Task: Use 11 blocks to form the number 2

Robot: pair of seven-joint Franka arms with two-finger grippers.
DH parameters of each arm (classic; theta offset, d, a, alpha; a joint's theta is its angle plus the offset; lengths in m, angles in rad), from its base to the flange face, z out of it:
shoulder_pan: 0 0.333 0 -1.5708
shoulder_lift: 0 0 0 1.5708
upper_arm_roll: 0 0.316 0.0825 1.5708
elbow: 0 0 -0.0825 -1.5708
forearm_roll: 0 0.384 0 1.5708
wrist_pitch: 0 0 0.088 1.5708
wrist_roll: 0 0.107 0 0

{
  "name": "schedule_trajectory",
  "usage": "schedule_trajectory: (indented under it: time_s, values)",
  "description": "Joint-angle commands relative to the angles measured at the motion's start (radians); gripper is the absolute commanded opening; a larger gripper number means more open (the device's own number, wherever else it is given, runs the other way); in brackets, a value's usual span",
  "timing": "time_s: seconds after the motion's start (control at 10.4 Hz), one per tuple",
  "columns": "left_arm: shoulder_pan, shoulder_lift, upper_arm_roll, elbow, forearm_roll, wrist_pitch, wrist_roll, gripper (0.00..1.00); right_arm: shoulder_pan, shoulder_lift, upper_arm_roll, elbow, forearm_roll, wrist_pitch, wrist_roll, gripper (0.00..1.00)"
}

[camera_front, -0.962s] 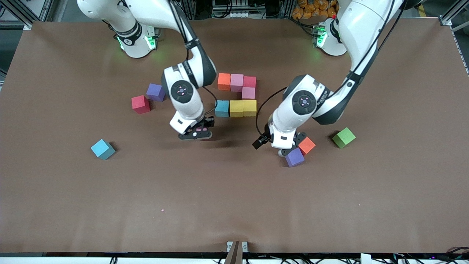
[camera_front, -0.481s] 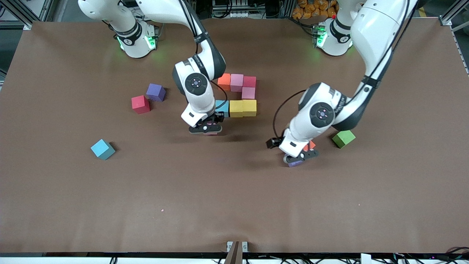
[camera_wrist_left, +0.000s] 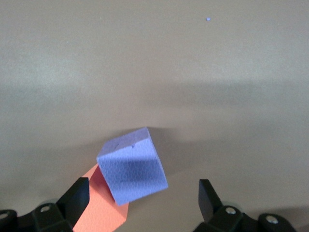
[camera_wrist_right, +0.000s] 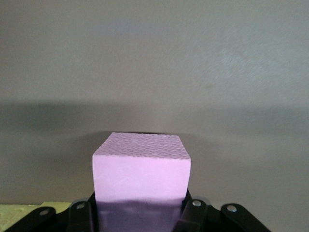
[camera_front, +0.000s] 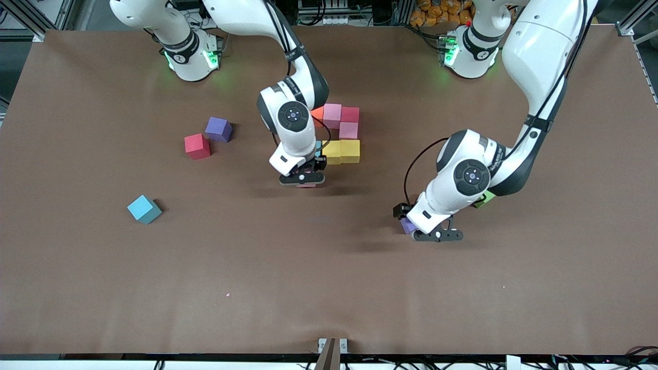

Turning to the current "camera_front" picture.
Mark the white power strip with plugs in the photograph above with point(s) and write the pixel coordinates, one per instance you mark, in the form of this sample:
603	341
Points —
205	15

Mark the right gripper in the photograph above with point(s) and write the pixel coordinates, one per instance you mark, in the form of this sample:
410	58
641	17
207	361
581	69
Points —
320	163

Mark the yellow foam cube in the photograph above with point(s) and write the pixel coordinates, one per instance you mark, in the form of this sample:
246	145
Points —
332	152
350	151

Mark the metal bracket with brown post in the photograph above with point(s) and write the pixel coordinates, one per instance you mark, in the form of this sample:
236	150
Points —
331	354

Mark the green foam cube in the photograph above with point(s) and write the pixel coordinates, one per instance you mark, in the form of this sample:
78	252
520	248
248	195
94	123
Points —
485	199

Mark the pile of orange objects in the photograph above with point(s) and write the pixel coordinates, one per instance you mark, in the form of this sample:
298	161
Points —
432	13

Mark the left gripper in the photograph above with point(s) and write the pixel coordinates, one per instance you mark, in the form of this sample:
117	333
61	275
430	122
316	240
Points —
400	211

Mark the brown table cover sheet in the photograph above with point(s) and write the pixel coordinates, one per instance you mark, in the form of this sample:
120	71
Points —
329	267

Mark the orange foam cube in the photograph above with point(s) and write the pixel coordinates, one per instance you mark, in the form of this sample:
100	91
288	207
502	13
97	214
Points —
318	115

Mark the red foam cube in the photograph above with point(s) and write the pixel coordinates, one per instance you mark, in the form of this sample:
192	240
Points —
197	146
350	114

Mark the aluminium frame profile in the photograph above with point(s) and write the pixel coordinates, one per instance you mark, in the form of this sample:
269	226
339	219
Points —
635	18
23	18

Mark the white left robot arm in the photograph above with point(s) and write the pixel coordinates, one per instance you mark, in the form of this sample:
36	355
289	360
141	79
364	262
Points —
534	51

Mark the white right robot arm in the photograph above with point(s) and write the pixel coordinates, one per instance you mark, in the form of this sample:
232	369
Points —
295	123

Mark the purple foam cube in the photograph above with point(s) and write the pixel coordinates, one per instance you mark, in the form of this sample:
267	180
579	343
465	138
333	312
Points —
407	225
218	129

